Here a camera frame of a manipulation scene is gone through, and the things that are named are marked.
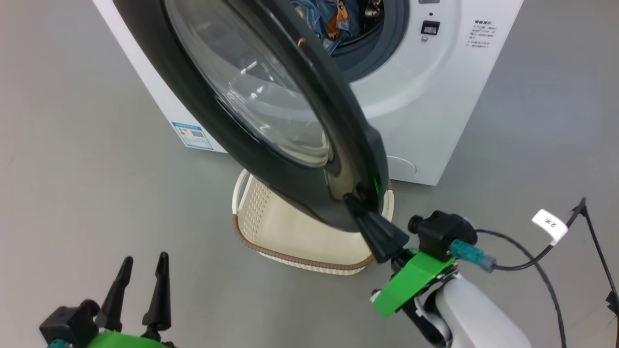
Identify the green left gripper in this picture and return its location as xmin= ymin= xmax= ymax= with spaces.
xmin=85 ymin=252 xmax=172 ymax=348

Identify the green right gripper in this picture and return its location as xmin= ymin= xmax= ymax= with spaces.
xmin=342 ymin=192 xmax=457 ymax=319

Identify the black round washer door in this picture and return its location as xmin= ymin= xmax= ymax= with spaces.
xmin=112 ymin=0 xmax=390 ymax=233

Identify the blue cartoon print garment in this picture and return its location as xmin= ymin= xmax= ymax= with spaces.
xmin=290 ymin=0 xmax=350 ymax=53

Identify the white washing machine body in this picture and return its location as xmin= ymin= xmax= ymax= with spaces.
xmin=92 ymin=0 xmax=525 ymax=187

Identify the stainless steel washer drum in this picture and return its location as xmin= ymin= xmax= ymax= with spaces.
xmin=360 ymin=0 xmax=385 ymax=20

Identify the round white filter cover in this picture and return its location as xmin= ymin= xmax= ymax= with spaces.
xmin=387 ymin=156 xmax=416 ymax=183

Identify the cream perforated laundry basket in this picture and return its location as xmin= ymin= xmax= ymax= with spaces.
xmin=231 ymin=169 xmax=395 ymax=276

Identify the blue energy label sticker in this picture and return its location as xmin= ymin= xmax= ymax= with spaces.
xmin=171 ymin=121 xmax=214 ymax=151

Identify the printed text warning sticker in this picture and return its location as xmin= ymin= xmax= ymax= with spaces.
xmin=467 ymin=19 xmax=494 ymax=50

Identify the teal right camera connector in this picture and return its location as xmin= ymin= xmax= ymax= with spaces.
xmin=450 ymin=239 xmax=497 ymax=272

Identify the white cable tag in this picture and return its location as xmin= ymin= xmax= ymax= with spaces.
xmin=531 ymin=209 xmax=568 ymax=244

